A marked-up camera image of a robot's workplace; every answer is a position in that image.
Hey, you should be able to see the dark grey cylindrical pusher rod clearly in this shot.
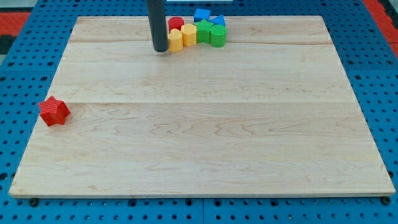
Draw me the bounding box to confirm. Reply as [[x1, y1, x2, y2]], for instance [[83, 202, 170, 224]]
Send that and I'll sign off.
[[146, 0, 169, 52]]

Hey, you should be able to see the green star block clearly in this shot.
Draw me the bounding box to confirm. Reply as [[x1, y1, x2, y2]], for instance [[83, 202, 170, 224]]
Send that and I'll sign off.
[[194, 19, 214, 44]]

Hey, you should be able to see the light wooden board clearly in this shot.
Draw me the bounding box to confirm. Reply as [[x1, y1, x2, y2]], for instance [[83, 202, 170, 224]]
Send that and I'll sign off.
[[9, 16, 396, 198]]

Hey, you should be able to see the blue triangle block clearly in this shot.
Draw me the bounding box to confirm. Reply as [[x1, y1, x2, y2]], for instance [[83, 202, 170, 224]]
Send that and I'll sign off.
[[209, 15, 226, 26]]

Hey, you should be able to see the yellow hexagon block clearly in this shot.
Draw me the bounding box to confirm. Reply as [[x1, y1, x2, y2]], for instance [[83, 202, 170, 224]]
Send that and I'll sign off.
[[180, 24, 197, 47]]

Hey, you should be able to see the red cylinder block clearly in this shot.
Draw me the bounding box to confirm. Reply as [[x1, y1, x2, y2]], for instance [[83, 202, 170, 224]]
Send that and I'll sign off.
[[167, 16, 185, 32]]

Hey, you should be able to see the yellow heart block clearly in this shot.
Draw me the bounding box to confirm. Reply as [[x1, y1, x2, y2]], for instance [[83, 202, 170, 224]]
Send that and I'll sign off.
[[168, 29, 183, 52]]

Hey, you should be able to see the blue cube block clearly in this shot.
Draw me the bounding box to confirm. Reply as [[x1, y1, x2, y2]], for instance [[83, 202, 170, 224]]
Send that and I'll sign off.
[[193, 8, 211, 22]]

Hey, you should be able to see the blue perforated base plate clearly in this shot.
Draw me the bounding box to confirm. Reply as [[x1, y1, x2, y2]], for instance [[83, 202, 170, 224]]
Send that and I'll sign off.
[[1, 0, 397, 223]]

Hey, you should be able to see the green cylinder block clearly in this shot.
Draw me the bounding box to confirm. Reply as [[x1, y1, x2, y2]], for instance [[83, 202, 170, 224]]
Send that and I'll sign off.
[[210, 25, 227, 47]]

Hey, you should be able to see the red star block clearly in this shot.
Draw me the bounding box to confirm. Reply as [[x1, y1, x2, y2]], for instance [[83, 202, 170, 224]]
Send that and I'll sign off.
[[39, 96, 70, 126]]

